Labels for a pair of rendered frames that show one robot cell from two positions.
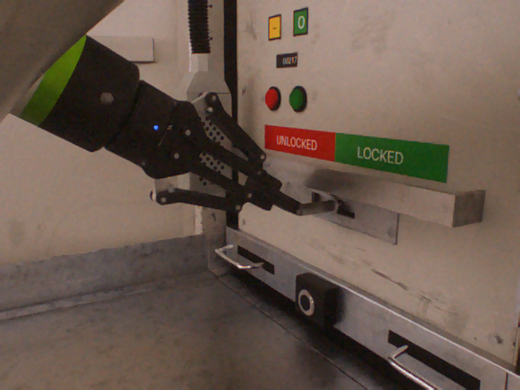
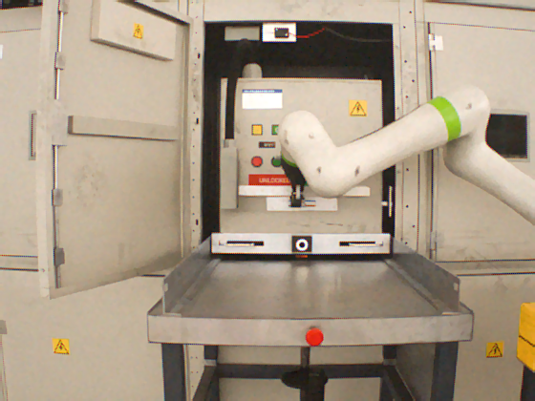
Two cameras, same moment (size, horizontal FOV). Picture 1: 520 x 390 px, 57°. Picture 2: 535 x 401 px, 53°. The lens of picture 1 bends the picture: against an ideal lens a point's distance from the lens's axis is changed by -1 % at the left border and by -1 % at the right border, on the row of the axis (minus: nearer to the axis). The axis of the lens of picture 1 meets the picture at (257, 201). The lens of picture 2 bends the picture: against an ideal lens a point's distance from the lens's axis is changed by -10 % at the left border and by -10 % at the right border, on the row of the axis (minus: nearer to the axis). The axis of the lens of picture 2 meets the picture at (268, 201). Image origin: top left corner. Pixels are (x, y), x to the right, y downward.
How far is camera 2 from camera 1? 1.48 m
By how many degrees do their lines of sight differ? 58
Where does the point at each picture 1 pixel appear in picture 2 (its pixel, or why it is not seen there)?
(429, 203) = (361, 190)
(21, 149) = (125, 193)
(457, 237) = (360, 201)
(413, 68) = not seen: hidden behind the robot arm
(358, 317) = (324, 242)
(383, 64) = not seen: hidden behind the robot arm
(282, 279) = (270, 245)
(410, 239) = (342, 207)
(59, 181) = (138, 214)
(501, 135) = not seen: hidden behind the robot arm
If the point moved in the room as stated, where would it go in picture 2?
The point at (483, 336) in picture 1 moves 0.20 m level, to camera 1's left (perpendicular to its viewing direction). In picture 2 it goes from (371, 229) to (344, 236)
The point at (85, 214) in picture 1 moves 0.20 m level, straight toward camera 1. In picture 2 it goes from (146, 235) to (216, 238)
